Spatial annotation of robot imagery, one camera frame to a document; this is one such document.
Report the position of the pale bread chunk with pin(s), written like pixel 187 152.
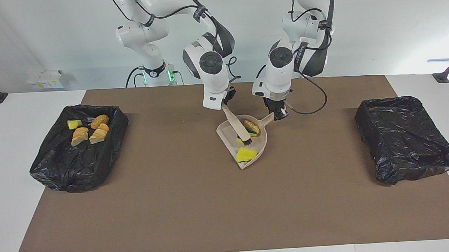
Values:
pixel 79 136

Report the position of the brown table mat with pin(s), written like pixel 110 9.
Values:
pixel 229 225

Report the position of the pale sandwich piece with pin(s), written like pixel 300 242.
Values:
pixel 99 134

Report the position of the beige plastic dustpan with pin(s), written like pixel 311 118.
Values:
pixel 227 135

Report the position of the large yellow sponge piece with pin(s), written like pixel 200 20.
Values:
pixel 246 154

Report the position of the small yellow sponge piece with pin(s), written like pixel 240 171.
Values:
pixel 74 124

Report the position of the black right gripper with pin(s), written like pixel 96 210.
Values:
pixel 229 95

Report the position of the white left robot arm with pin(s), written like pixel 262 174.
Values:
pixel 279 69

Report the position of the beige brush with black bristles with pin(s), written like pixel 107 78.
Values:
pixel 236 125

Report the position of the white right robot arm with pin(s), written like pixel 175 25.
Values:
pixel 209 65

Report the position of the green and yellow sponge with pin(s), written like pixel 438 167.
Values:
pixel 254 132

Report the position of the small striped croissant piece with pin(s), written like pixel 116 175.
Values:
pixel 250 124

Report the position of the white wall socket box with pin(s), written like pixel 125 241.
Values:
pixel 51 79

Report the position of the bin with black trash bag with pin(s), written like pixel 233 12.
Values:
pixel 406 139
pixel 76 164

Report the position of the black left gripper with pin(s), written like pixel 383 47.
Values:
pixel 278 102

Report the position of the brown bread roll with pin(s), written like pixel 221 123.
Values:
pixel 99 121

